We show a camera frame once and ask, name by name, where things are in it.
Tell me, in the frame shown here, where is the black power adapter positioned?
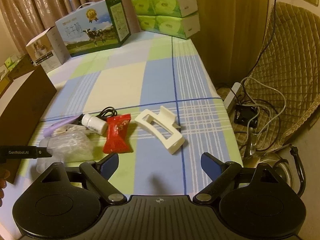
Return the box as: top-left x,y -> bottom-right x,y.
234,105 -> 258,128

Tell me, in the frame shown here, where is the green tissue pack bundle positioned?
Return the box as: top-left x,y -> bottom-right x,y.
131,0 -> 200,40

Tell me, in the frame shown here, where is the plaid bed sheet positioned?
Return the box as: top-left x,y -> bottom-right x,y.
0,31 -> 245,240

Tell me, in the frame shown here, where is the dental floss pick box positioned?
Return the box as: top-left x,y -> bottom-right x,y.
39,131 -> 93,163

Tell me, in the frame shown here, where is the beige curtain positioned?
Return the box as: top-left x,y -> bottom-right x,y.
1,0 -> 140,54

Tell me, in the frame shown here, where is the white beige product box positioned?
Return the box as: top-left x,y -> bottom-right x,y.
25,26 -> 70,73

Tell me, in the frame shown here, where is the blue pure milk carton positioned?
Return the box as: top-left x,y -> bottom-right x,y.
55,0 -> 131,57

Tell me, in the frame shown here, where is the person left hand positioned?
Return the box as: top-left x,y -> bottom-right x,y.
0,168 -> 10,206

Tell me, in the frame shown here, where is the quilted olive chair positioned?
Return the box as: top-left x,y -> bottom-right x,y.
236,2 -> 319,154

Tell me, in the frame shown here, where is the cotton swab bag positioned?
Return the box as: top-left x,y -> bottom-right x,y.
51,124 -> 87,137

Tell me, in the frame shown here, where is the red candy packet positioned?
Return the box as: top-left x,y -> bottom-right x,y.
103,114 -> 131,154

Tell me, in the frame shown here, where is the white pill bottle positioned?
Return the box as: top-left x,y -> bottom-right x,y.
81,114 -> 107,135

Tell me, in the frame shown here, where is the white power strip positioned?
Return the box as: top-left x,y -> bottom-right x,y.
223,82 -> 243,113

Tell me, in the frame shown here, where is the white hair claw clip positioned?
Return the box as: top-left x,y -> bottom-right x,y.
135,106 -> 185,155

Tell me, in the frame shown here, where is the black coiled cable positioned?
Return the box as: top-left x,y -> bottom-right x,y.
96,106 -> 118,120

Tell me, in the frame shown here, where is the purple cream tube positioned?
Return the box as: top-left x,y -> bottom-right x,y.
43,114 -> 84,138

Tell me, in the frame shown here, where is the large brown storage box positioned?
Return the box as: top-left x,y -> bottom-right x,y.
1,67 -> 56,184

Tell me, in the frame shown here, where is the brown cardboard boxes stack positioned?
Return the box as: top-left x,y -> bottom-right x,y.
1,54 -> 36,96

